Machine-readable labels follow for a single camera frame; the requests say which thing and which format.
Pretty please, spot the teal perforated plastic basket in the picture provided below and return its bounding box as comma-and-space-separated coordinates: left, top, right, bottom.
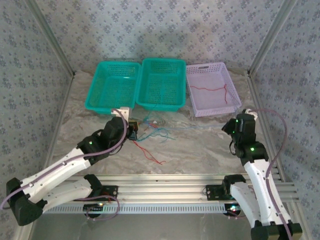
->
134, 57, 187, 113
84, 61, 142, 116

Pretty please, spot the aluminium corner post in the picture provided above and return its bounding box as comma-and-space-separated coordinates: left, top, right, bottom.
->
24, 0, 76, 76
248, 0, 299, 75

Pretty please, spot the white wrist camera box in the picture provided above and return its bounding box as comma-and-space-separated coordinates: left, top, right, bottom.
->
243, 108, 259, 119
111, 106, 132, 123

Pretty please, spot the small circuit board with LEDs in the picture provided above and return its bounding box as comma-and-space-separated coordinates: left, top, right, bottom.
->
83, 203, 105, 213
224, 203, 243, 216

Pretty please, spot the lavender perforated plastic basket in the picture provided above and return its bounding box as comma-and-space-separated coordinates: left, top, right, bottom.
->
185, 61, 243, 118

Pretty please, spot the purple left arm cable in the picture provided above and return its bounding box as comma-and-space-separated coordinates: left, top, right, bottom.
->
0, 108, 131, 222

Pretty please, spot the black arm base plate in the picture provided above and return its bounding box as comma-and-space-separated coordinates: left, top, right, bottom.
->
98, 184, 119, 202
205, 184, 227, 201

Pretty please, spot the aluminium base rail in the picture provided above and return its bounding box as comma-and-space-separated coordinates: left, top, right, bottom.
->
27, 174, 300, 204

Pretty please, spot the aluminium side rail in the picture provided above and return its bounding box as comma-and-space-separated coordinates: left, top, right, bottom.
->
38, 73, 76, 185
247, 73, 286, 181

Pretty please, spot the thin red wire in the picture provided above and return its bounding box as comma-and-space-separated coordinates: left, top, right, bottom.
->
190, 83, 228, 105
133, 121, 166, 165

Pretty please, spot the grey slotted cable duct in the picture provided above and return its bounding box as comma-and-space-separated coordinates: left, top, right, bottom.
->
37, 203, 243, 216

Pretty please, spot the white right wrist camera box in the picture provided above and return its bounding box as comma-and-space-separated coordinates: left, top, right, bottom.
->
243, 108, 259, 119

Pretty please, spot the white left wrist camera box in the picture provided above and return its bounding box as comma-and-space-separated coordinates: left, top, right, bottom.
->
111, 106, 132, 123

